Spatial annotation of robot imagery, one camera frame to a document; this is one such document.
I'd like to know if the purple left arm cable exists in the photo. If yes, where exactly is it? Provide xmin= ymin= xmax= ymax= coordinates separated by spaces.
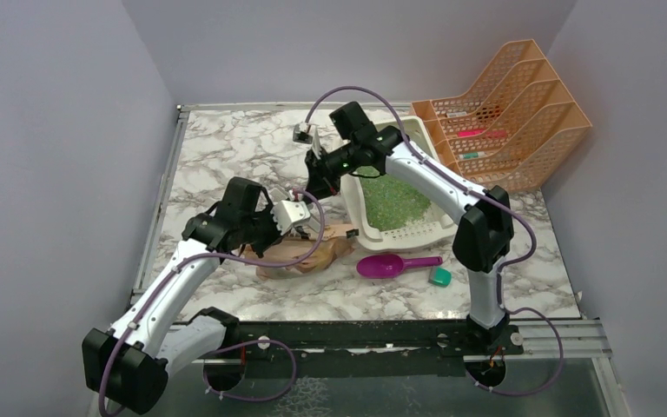
xmin=97 ymin=189 xmax=327 ymax=417

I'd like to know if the magenta plastic litter scoop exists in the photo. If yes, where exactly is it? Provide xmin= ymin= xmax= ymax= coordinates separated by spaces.
xmin=356 ymin=254 xmax=443 ymax=279

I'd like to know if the white marker pen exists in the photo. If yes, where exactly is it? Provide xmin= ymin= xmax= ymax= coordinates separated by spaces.
xmin=446 ymin=111 xmax=468 ymax=118

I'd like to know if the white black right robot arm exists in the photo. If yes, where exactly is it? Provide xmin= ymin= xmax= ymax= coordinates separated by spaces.
xmin=294 ymin=102 xmax=514 ymax=354

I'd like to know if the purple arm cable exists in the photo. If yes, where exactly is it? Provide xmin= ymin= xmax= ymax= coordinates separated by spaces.
xmin=97 ymin=189 xmax=327 ymax=417
xmin=303 ymin=86 xmax=565 ymax=398

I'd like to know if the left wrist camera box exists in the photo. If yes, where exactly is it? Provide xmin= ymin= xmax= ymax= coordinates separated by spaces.
xmin=271 ymin=200 xmax=311 ymax=236

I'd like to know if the green marker pen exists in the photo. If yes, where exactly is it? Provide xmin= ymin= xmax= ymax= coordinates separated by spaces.
xmin=459 ymin=151 xmax=488 ymax=161

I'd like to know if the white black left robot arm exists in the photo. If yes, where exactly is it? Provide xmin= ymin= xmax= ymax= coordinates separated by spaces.
xmin=81 ymin=177 xmax=312 ymax=416

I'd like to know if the green cat litter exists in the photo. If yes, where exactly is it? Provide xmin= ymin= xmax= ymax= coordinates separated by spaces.
xmin=355 ymin=167 xmax=431 ymax=231

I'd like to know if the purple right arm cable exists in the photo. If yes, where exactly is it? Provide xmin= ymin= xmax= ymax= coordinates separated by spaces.
xmin=303 ymin=86 xmax=565 ymax=398

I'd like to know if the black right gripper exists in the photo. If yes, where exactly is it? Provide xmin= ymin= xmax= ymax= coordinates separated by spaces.
xmin=302 ymin=142 xmax=360 ymax=205

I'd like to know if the small green box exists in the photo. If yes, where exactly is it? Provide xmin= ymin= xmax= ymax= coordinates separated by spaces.
xmin=428 ymin=267 xmax=452 ymax=288

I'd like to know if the white plastic litter box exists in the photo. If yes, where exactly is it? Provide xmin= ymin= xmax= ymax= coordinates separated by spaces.
xmin=338 ymin=116 xmax=460 ymax=253

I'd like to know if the orange cat litter bag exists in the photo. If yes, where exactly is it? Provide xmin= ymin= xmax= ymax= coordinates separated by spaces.
xmin=256 ymin=223 xmax=359 ymax=280

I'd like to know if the pink marker pen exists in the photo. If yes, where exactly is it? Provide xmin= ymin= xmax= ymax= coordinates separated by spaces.
xmin=456 ymin=129 xmax=507 ymax=138

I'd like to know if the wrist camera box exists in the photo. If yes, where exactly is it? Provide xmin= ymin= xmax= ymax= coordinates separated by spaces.
xmin=293 ymin=122 xmax=322 ymax=158
xmin=271 ymin=200 xmax=311 ymax=236

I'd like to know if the black metal base rail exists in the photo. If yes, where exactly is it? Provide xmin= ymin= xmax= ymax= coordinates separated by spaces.
xmin=199 ymin=319 xmax=524 ymax=377

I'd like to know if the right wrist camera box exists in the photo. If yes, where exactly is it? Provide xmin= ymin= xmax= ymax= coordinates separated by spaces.
xmin=293 ymin=122 xmax=322 ymax=158

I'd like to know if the orange mesh file organizer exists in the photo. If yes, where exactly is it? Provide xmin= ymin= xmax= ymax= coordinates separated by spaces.
xmin=411 ymin=39 xmax=592 ymax=193

